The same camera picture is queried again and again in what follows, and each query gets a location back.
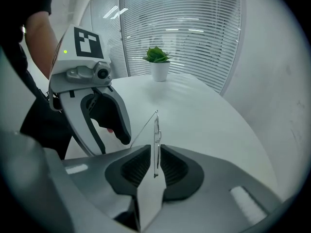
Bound person's left forearm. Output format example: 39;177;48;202
25;10;60;80

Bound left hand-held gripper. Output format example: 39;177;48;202
48;25;132;157

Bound green potted plant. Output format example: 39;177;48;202
142;45;173;83

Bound person's black clothing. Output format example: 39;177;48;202
0;0;73;160

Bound thin wire-frame glasses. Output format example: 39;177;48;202
129;109;163;180

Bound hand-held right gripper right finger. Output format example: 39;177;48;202
145;144;284;233

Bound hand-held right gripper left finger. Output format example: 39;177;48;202
62;144;154;232

